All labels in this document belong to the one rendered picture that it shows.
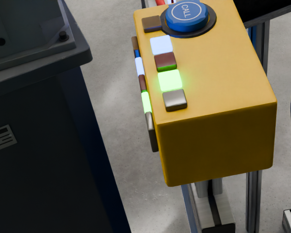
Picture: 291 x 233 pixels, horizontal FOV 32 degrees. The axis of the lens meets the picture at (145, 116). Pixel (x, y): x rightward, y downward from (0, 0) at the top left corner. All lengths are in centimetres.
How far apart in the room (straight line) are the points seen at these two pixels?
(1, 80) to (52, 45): 7
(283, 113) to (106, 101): 66
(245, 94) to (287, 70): 161
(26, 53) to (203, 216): 27
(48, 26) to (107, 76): 148
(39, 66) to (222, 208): 27
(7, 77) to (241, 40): 27
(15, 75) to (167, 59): 22
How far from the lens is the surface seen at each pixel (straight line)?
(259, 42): 100
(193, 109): 40
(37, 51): 60
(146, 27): 48
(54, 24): 61
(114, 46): 221
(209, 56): 45
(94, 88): 203
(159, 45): 46
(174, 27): 48
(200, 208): 60
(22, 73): 59
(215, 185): 59
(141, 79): 46
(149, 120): 42
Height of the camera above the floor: 137
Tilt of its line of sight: 47 degrees down
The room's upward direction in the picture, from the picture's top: 11 degrees counter-clockwise
